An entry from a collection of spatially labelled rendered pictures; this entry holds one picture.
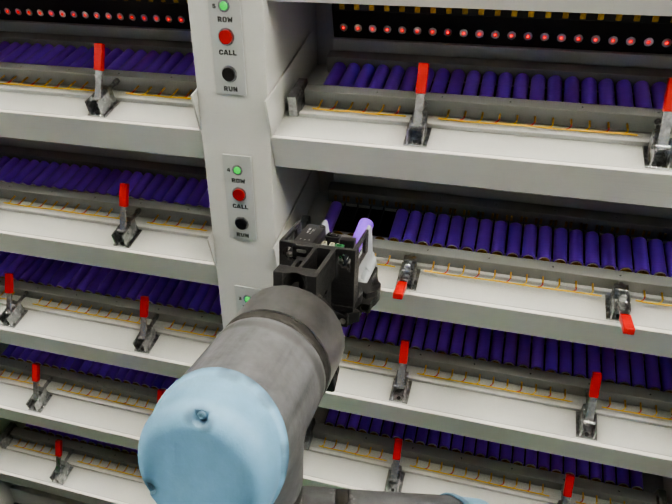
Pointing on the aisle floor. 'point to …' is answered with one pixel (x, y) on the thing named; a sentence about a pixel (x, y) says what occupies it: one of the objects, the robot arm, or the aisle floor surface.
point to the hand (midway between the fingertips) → (352, 257)
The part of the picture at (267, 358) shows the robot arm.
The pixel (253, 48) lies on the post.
